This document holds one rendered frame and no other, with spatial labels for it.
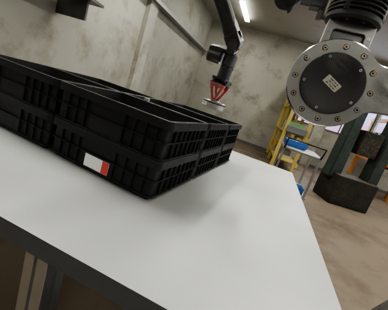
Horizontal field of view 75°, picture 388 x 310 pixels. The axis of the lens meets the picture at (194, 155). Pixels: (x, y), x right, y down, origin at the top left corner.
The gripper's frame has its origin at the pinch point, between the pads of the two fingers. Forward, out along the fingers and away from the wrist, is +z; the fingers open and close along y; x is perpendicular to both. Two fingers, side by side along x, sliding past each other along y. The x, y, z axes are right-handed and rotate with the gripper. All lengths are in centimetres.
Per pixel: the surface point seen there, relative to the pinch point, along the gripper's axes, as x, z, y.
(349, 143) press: 117, -6, -373
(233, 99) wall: -187, -7, -718
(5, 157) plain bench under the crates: -27, 33, 66
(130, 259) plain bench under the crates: 21, 31, 73
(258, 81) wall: -134, -87, -724
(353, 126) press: 110, -32, -371
